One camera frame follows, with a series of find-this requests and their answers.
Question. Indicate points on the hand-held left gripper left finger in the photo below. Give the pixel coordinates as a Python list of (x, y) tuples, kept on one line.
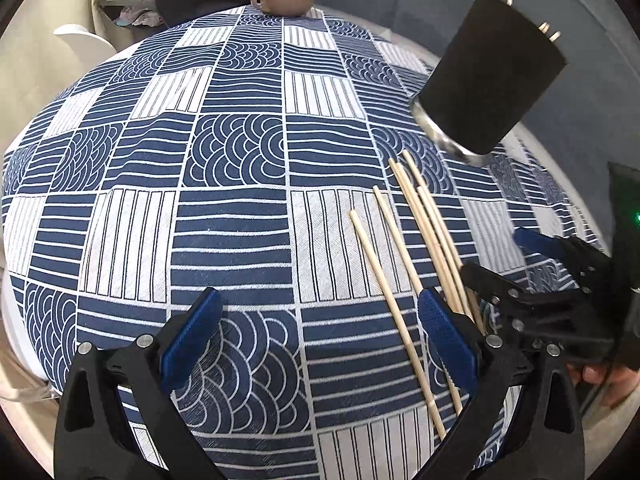
[(192, 337)]

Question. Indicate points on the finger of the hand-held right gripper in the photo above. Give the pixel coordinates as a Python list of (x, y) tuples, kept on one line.
[(495, 285), (537, 244)]

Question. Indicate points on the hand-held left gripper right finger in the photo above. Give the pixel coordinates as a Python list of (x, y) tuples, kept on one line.
[(447, 342)]

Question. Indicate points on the bunch of wooden chopsticks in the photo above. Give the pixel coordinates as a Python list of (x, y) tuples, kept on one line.
[(431, 240)]

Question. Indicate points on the black cylindrical utensil holder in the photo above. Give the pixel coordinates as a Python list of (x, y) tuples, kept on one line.
[(492, 75)]

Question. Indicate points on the person's right hand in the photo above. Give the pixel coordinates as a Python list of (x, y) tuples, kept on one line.
[(617, 382)]

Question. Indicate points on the blue patterned tablecloth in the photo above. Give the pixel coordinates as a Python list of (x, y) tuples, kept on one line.
[(200, 185)]

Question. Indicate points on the white chair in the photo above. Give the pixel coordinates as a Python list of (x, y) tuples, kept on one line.
[(82, 37)]

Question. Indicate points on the beige curtain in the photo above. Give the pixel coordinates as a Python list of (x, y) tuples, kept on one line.
[(40, 50)]

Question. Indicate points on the pastel patterned cloth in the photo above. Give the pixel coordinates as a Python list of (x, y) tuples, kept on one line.
[(137, 16)]

